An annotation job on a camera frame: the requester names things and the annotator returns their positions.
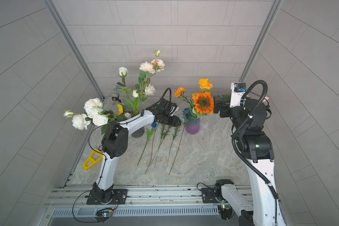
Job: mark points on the dark blue rose vase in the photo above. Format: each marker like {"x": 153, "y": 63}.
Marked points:
{"x": 181, "y": 128}

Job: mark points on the orange gerbera flower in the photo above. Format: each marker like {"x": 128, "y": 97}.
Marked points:
{"x": 203, "y": 103}

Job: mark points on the orange carnation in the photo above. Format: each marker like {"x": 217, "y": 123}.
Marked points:
{"x": 180, "y": 94}

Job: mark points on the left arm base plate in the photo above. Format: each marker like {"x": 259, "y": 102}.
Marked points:
{"x": 110, "y": 197}

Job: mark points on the blue purple glass vase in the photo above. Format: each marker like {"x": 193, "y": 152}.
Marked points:
{"x": 192, "y": 125}

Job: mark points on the aluminium rail frame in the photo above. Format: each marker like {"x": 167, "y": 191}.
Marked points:
{"x": 141, "y": 201}

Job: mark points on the circuit board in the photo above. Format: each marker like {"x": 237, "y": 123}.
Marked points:
{"x": 104, "y": 214}
{"x": 226, "y": 212}

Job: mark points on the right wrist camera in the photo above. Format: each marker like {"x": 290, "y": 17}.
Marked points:
{"x": 238, "y": 90}

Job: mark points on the white rose bouquet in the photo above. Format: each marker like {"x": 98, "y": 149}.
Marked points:
{"x": 94, "y": 114}

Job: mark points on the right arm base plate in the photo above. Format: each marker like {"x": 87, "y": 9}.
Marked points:
{"x": 212, "y": 195}

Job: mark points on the white rose left vase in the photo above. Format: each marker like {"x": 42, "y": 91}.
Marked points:
{"x": 150, "y": 90}

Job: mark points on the orange rose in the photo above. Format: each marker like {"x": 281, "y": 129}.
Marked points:
{"x": 205, "y": 84}

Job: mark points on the yellow sunflower left vase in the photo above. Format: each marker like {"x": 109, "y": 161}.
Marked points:
{"x": 120, "y": 109}

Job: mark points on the right circuit board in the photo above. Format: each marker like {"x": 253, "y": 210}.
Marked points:
{"x": 226, "y": 212}

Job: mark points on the pink rose spray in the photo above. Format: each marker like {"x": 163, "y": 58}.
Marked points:
{"x": 147, "y": 71}

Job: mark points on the left circuit board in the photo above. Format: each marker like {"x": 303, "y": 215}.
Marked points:
{"x": 104, "y": 214}

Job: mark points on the small blue tulip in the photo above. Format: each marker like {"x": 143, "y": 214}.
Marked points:
{"x": 149, "y": 134}

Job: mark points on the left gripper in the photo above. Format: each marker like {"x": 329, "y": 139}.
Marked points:
{"x": 174, "y": 120}

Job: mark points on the dark blue rose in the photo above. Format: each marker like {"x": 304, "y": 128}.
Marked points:
{"x": 152, "y": 150}

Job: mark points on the white rose bud stem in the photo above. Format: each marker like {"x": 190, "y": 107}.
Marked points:
{"x": 123, "y": 88}

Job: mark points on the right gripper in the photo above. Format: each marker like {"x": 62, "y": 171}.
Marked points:
{"x": 217, "y": 106}

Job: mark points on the dark red glass vase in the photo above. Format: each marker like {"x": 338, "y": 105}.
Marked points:
{"x": 140, "y": 132}

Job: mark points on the yellow tag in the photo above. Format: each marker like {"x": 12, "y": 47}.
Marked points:
{"x": 95, "y": 157}

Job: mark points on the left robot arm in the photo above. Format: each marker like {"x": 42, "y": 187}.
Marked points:
{"x": 115, "y": 143}

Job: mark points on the pink roses stem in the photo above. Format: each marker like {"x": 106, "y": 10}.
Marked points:
{"x": 228, "y": 97}

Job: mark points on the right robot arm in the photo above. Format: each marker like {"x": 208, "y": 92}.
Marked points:
{"x": 248, "y": 109}

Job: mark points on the light blue carnation stem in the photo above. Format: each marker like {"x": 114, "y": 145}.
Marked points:
{"x": 165, "y": 129}
{"x": 172, "y": 141}

